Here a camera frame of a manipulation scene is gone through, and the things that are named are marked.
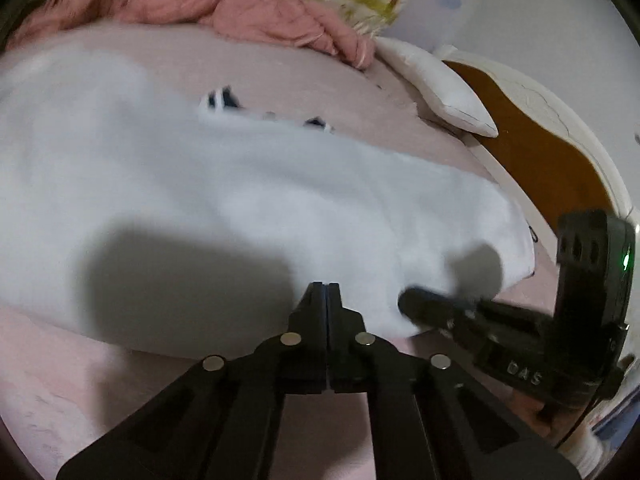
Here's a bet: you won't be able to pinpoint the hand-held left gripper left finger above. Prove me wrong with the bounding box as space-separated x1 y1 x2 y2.
55 281 328 480

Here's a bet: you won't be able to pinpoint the white pillow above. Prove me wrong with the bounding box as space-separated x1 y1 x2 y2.
375 36 500 138

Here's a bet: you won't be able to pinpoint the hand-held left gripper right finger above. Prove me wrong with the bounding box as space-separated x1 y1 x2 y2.
327 282 583 480

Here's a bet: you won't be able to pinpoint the white jacket with navy stripes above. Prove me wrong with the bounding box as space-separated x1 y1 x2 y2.
0 47 536 361

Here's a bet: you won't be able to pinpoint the brown headboard with white frame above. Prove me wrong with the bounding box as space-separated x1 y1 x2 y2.
432 45 636 261

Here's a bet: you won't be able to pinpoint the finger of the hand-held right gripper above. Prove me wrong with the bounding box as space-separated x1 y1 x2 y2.
399 285 557 342

